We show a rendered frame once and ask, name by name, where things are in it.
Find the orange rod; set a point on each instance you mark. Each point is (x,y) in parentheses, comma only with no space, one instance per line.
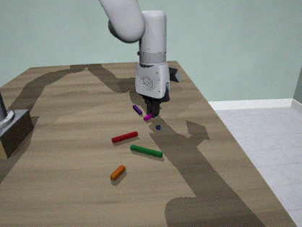
(117,173)

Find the green rod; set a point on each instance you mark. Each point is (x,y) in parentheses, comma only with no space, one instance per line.
(146,151)

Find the purple rod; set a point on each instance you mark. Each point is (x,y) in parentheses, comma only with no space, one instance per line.
(137,109)

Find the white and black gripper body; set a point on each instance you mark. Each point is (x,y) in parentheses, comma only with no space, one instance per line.
(151,79)

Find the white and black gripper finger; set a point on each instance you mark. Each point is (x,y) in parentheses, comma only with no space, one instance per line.
(149,102)
(157,102)

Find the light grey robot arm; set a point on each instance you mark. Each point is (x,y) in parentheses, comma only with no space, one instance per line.
(130,25)

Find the red rod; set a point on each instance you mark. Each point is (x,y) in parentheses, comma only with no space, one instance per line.
(124,137)

